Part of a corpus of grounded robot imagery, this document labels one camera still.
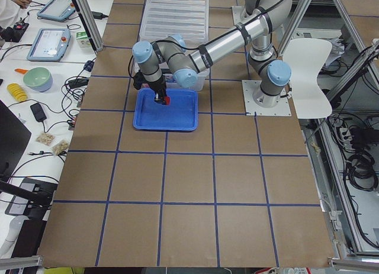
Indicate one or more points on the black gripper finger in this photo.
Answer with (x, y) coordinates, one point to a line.
(160, 100)

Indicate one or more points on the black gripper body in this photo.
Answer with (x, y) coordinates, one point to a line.
(157, 86)

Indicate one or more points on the clear plastic box lid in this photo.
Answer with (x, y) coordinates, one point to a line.
(189, 18)

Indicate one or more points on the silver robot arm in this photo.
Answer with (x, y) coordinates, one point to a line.
(261, 19)

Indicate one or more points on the clear plastic storage box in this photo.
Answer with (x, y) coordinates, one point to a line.
(199, 78)

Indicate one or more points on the blue plastic tray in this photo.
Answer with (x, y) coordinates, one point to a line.
(180, 115)

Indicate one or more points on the green white carton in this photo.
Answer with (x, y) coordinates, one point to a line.
(82, 39)

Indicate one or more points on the snack bag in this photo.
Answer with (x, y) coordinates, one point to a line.
(45, 138)
(60, 147)

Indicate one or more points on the blue teach pendant near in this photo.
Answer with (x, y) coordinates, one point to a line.
(49, 45)

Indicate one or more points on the blue teach pendant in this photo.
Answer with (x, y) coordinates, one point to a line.
(49, 45)
(57, 10)

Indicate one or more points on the green bowl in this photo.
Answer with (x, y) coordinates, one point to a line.
(38, 79)

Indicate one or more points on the black power adapter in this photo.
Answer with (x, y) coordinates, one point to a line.
(38, 112)

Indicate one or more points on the blue teach pendant far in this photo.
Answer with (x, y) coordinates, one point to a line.
(57, 10)

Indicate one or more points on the orange carrot toy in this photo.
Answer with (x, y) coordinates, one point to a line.
(22, 71)

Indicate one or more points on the yellow ridged object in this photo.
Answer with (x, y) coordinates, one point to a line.
(17, 92)

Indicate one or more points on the white chair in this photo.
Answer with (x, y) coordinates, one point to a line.
(306, 57)

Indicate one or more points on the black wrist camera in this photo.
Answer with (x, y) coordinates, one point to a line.
(138, 80)

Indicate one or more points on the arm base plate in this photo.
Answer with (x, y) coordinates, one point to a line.
(240, 16)
(259, 104)

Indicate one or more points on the aluminium frame post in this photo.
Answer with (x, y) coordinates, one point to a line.
(88, 21)

